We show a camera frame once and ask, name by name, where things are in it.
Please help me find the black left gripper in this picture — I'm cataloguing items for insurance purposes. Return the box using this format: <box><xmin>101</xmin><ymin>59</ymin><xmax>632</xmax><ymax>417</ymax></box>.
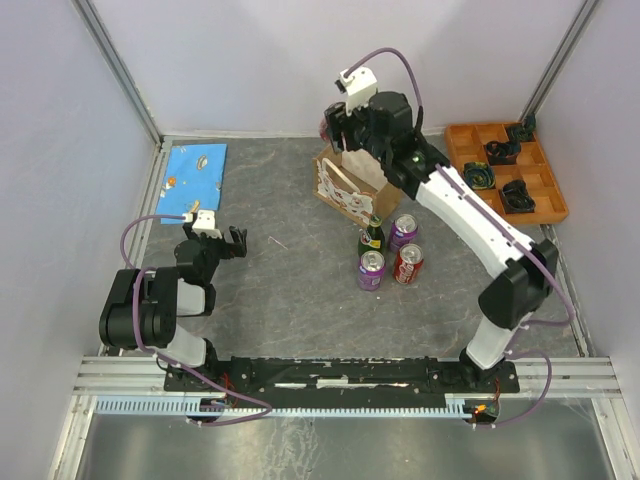
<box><xmin>183</xmin><ymin>222</ymin><xmax>246</xmax><ymax>283</ymax></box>

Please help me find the red Coke can back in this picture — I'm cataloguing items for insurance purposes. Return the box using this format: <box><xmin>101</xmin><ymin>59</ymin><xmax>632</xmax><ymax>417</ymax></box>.
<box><xmin>319</xmin><ymin>118</ymin><xmax>330</xmax><ymax>143</ymax></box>

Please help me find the red coke can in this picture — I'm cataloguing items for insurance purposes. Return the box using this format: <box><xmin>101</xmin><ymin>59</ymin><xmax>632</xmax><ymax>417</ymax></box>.
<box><xmin>319</xmin><ymin>118</ymin><xmax>330</xmax><ymax>143</ymax></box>
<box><xmin>393</xmin><ymin>243</ymin><xmax>424</xmax><ymax>285</ymax></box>

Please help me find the burlap canvas tote bag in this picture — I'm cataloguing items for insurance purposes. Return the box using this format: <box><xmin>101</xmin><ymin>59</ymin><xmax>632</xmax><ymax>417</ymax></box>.
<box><xmin>312</xmin><ymin>146</ymin><xmax>404</xmax><ymax>227</ymax></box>

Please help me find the green glass Perrier bottle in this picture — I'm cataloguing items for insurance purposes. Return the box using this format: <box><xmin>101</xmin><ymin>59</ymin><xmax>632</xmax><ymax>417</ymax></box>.
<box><xmin>357</xmin><ymin>214</ymin><xmax>386</xmax><ymax>257</ymax></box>

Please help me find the purple Fanta can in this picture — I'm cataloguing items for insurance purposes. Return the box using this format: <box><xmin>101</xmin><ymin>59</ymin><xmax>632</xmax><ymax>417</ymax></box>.
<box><xmin>357</xmin><ymin>250</ymin><xmax>386</xmax><ymax>291</ymax></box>
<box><xmin>388</xmin><ymin>214</ymin><xmax>418</xmax><ymax>252</ymax></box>

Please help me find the red Coke can front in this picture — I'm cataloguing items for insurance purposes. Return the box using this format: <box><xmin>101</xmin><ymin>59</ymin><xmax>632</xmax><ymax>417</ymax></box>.
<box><xmin>393</xmin><ymin>243</ymin><xmax>424</xmax><ymax>285</ymax></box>

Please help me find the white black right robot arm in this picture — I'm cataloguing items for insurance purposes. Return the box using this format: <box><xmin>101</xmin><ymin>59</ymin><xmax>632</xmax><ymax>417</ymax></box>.
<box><xmin>321</xmin><ymin>91</ymin><xmax>558</xmax><ymax>391</ymax></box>

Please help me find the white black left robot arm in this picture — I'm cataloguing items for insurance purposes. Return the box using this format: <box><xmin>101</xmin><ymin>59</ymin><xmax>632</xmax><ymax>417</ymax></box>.
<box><xmin>99</xmin><ymin>226</ymin><xmax>247</xmax><ymax>390</ymax></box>

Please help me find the blue patterned cloth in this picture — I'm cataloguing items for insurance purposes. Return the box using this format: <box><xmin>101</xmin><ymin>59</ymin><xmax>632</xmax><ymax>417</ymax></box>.
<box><xmin>155</xmin><ymin>143</ymin><xmax>227</xmax><ymax>216</ymax></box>

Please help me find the orange wooden divided tray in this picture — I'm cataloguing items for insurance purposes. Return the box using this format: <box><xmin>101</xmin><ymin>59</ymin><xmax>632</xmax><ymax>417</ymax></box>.
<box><xmin>445</xmin><ymin>122</ymin><xmax>569</xmax><ymax>225</ymax></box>

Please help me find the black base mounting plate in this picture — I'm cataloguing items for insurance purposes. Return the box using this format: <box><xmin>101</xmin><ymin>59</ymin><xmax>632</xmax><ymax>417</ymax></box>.
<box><xmin>164</xmin><ymin>357</ymin><xmax>520</xmax><ymax>410</ymax></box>

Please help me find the blue yellow rolled tie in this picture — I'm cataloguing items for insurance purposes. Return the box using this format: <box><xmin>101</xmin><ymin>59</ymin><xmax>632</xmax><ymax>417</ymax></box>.
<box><xmin>463</xmin><ymin>162</ymin><xmax>496</xmax><ymax>191</ymax></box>

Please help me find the black rolled belt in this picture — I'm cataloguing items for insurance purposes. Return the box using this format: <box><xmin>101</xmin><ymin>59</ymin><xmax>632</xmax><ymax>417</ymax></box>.
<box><xmin>484</xmin><ymin>140</ymin><xmax>521</xmax><ymax>165</ymax></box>

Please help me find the dark rolled tie corner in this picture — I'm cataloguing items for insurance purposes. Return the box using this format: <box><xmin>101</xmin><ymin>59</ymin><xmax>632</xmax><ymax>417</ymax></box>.
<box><xmin>505</xmin><ymin>113</ymin><xmax>537</xmax><ymax>143</ymax></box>

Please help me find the black rolled tie front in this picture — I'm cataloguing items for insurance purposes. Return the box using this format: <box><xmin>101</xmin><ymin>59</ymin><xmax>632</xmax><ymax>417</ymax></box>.
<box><xmin>500</xmin><ymin>179</ymin><xmax>536</xmax><ymax>214</ymax></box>

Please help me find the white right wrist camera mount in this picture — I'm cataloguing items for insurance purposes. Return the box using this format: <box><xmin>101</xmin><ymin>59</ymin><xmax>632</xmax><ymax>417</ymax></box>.
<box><xmin>337</xmin><ymin>66</ymin><xmax>378</xmax><ymax>116</ymax></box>

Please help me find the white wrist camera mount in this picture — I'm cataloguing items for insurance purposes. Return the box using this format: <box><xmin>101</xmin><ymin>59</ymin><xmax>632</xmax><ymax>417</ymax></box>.
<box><xmin>337</xmin><ymin>66</ymin><xmax>378</xmax><ymax>116</ymax></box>
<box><xmin>192</xmin><ymin>209</ymin><xmax>222</xmax><ymax>238</ymax></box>

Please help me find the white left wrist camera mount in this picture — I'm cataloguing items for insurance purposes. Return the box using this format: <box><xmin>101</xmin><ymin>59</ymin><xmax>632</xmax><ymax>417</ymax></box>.
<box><xmin>192</xmin><ymin>209</ymin><xmax>222</xmax><ymax>238</ymax></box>

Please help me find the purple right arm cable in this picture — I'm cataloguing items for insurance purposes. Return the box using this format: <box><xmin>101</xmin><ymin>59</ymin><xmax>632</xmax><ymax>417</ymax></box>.
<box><xmin>347</xmin><ymin>47</ymin><xmax>576</xmax><ymax>430</ymax></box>

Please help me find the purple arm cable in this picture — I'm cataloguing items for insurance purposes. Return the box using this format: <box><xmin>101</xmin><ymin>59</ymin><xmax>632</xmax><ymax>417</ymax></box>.
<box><xmin>121</xmin><ymin>213</ymin><xmax>274</xmax><ymax>428</ymax></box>
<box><xmin>347</xmin><ymin>47</ymin><xmax>576</xmax><ymax>430</ymax></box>

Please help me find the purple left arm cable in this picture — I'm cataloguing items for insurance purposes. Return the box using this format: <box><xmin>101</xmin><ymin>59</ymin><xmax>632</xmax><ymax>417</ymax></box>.
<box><xmin>121</xmin><ymin>213</ymin><xmax>274</xmax><ymax>428</ymax></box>

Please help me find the aluminium frame rail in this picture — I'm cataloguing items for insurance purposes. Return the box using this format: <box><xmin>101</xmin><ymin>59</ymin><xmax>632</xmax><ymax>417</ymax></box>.
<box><xmin>73</xmin><ymin>356</ymin><xmax>223</xmax><ymax>398</ymax></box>

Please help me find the light blue slotted cable duct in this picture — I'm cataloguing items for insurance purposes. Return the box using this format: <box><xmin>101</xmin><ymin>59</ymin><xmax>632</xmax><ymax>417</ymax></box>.
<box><xmin>94</xmin><ymin>394</ymin><xmax>474</xmax><ymax>417</ymax></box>

